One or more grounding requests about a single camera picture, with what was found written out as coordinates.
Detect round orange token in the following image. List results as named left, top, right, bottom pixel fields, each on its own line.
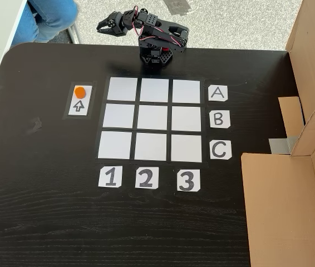
left=73, top=86, right=87, bottom=100

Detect white nine-square grid sheet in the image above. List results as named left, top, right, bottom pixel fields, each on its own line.
left=95, top=74, right=210, bottom=167

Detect white metal furniture leg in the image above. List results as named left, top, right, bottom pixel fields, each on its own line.
left=67, top=23, right=81, bottom=45

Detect seated person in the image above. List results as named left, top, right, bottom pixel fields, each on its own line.
left=18, top=0, right=79, bottom=45

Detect white arrow paper sheet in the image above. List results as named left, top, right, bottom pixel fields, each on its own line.
left=68, top=85, right=93, bottom=117

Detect paper sheet letter A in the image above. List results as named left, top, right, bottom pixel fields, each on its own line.
left=208, top=85, right=228, bottom=102

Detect clear tape scraps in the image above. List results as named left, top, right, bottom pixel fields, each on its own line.
left=26, top=116, right=43, bottom=135

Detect paper sheet letter B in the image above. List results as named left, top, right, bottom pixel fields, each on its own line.
left=209, top=110, right=231, bottom=129

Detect paper sheet number 1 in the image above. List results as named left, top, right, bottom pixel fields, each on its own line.
left=98, top=166, right=122, bottom=189

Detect paper sheet number 2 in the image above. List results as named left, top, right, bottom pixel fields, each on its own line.
left=135, top=167, right=159, bottom=190

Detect paper sheet letter C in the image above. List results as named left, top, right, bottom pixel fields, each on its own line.
left=209, top=140, right=232, bottom=160

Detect paper sheet number 3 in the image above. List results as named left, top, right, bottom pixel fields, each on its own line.
left=176, top=169, right=201, bottom=192

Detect brown cardboard screen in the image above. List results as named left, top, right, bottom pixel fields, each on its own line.
left=240, top=0, right=315, bottom=267

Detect red white servo cable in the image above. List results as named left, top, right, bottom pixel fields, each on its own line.
left=137, top=19, right=188, bottom=48

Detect grey duct tape strip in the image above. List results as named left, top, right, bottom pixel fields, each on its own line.
left=268, top=135, right=300, bottom=156

